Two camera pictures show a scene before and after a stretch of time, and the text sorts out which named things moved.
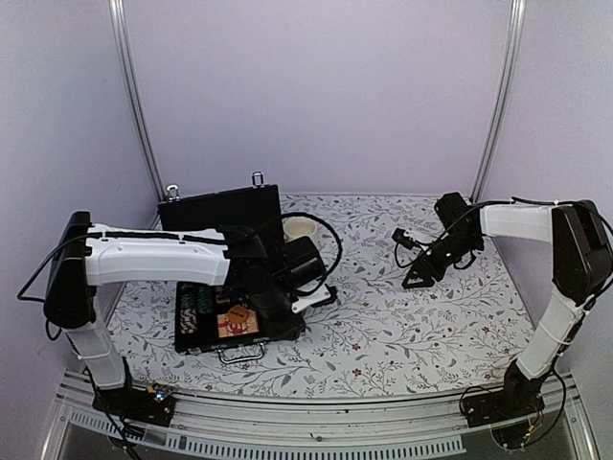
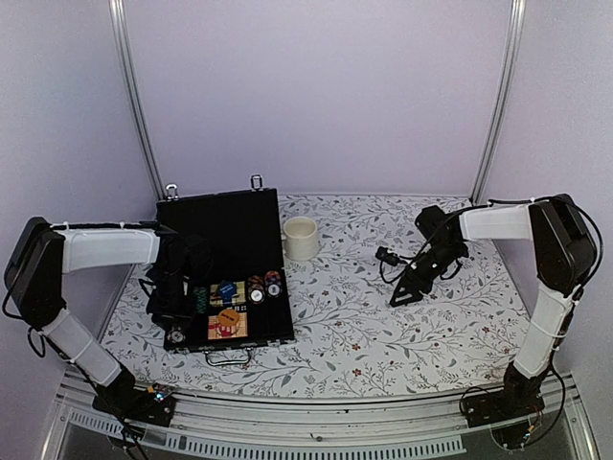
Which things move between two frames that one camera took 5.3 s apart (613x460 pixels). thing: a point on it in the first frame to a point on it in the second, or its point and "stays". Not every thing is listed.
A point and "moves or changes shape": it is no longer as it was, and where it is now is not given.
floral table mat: (458, 336) stays
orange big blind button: (238, 313) to (228, 317)
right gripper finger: (418, 278) to (407, 292)
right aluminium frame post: (504, 88) stays
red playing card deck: (226, 328) moves or changes shape
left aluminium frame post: (119, 25) stays
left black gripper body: (267, 304) to (170, 306)
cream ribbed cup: (296, 226) stays
